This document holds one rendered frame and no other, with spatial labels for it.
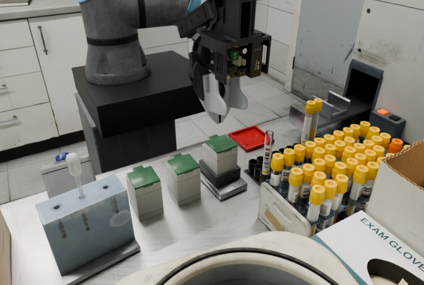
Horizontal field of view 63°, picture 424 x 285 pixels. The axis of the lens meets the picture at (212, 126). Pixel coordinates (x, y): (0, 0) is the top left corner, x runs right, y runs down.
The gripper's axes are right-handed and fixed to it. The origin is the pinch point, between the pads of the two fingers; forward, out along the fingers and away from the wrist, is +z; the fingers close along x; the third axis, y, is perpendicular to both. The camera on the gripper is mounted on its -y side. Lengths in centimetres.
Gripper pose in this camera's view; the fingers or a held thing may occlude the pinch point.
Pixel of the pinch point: (216, 113)
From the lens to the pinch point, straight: 54.3
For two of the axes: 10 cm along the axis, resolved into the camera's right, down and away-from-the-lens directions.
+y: 5.3, 4.5, -7.2
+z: -0.1, 8.5, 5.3
